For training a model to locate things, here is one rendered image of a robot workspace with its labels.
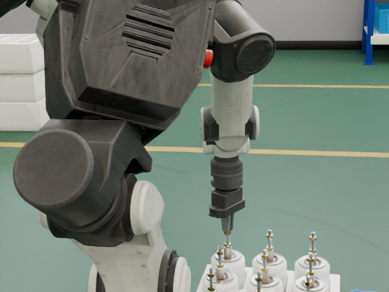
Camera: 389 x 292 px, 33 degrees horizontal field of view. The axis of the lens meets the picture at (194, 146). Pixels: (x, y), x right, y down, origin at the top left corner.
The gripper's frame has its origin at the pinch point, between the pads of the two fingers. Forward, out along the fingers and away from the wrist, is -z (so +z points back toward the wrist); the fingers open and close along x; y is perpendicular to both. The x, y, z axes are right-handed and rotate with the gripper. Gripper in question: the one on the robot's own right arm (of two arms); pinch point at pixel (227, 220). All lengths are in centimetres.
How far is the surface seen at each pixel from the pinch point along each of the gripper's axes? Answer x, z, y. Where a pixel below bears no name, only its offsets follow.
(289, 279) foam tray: 10.3, -18.1, -14.1
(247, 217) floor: 69, -36, 45
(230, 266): -3.3, -11.7, -3.3
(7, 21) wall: 267, -5, 507
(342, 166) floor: 147, -36, 43
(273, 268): 2.6, -11.5, -13.7
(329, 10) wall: 438, 3, 220
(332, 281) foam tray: 16.9, -18.1, -24.1
